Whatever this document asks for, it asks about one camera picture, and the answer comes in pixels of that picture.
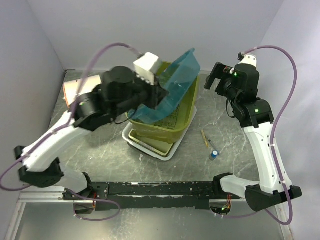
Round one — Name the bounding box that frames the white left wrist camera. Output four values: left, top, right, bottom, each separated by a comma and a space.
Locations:
133, 52, 162, 86

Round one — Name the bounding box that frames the white plastic tray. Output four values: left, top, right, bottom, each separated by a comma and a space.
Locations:
122, 123, 190, 162

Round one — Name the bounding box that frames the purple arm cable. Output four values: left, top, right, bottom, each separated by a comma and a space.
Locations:
214, 45, 298, 226
0, 42, 146, 222

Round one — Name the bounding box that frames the yellow pencil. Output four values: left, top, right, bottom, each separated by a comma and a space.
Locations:
201, 129, 209, 148

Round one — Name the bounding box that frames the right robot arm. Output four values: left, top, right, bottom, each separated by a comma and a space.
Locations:
204, 62, 302, 212

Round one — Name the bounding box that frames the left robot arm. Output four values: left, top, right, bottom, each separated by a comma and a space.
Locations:
14, 66, 167, 200

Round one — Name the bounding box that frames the olive green plastic tub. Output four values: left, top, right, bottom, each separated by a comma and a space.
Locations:
125, 61, 200, 151

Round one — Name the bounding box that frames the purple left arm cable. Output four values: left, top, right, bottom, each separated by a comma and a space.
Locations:
0, 42, 146, 222

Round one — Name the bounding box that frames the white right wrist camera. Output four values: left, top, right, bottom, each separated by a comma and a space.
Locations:
237, 52, 257, 68

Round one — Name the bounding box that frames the beige cylindrical roll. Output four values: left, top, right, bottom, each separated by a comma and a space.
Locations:
62, 75, 101, 108

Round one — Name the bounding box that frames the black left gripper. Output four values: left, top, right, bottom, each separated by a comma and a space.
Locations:
113, 71, 171, 118

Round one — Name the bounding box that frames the clear syringe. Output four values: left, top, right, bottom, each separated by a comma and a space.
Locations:
207, 139, 216, 150

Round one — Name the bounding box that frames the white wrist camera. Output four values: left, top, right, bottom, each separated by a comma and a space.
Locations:
237, 52, 257, 68
133, 52, 162, 86

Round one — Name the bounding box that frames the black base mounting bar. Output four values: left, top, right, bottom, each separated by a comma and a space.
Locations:
62, 181, 242, 211

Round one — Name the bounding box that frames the aluminium front frame rail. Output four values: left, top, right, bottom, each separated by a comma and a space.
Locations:
6, 188, 294, 240

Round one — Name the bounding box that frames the small blue capped vial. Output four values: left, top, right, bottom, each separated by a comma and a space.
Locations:
209, 150, 219, 161

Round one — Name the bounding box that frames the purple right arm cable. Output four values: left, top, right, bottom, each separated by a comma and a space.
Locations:
214, 45, 298, 226

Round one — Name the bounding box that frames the translucent blue plastic container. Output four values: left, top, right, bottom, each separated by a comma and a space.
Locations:
127, 48, 201, 124

